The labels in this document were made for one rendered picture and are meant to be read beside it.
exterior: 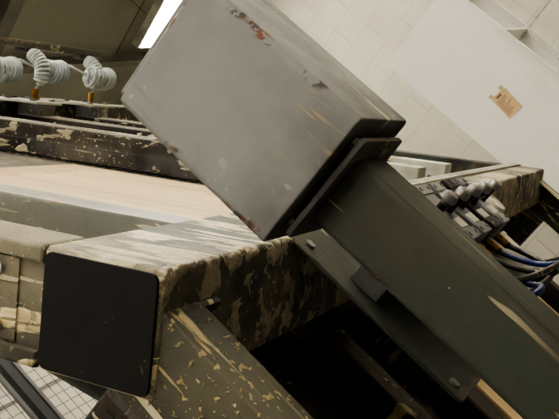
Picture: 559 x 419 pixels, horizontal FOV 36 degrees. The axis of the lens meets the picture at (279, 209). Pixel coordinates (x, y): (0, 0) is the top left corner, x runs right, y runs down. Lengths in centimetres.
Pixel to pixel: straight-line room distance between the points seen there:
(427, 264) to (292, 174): 12
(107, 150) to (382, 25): 499
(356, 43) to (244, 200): 617
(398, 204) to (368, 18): 614
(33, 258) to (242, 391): 21
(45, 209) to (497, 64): 408
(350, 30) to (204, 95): 617
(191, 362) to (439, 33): 445
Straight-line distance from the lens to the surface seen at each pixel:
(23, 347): 78
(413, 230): 62
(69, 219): 104
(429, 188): 99
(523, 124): 493
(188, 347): 68
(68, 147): 192
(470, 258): 62
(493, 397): 167
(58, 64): 236
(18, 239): 76
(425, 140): 662
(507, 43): 493
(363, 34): 676
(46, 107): 229
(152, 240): 79
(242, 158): 63
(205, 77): 65
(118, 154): 184
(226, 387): 67
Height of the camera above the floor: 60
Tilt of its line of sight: 15 degrees up
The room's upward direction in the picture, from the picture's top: 46 degrees counter-clockwise
